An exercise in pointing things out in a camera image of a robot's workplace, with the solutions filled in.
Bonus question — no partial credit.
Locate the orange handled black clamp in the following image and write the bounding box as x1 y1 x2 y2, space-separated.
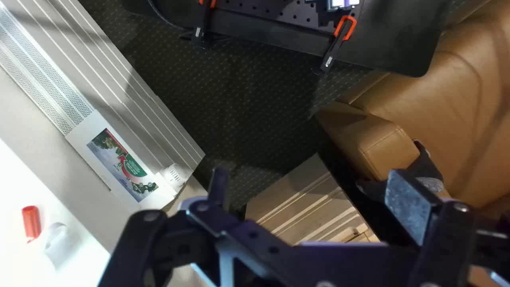
180 0 220 45
319 13 359 74

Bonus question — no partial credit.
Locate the black robot table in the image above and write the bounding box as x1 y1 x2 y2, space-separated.
121 0 454 80

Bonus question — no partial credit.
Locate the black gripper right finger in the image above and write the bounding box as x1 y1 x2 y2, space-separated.
382 141 510 287

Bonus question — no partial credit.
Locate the brown leather sofa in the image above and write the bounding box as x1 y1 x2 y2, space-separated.
312 0 510 287

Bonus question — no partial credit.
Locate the small white cup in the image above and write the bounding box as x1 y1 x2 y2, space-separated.
43 220 76 268

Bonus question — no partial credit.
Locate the light wooden cabinet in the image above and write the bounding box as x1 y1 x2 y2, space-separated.
244 153 386 247

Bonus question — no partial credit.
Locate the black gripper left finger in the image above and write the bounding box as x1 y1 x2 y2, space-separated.
97 165 300 287

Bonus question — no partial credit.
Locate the white wall radiator unit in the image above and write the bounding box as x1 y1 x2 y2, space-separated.
0 0 207 212

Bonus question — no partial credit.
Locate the small red cylinder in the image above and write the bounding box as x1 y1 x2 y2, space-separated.
21 204 43 244

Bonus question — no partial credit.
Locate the colourful sticker on radiator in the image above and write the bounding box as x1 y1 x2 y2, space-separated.
86 126 161 204

